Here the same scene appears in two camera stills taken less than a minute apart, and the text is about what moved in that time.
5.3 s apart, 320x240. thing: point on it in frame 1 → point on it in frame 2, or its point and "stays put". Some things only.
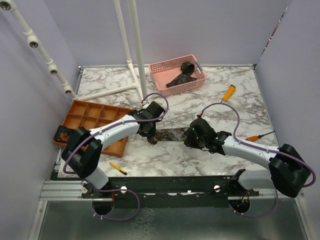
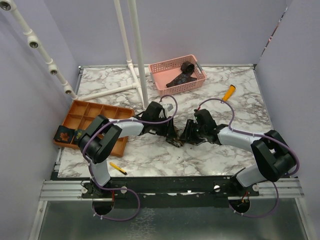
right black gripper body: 194,141 → 194,132
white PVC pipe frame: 34,41 stays put
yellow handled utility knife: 228,93 stays put
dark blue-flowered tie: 187,68 stays put
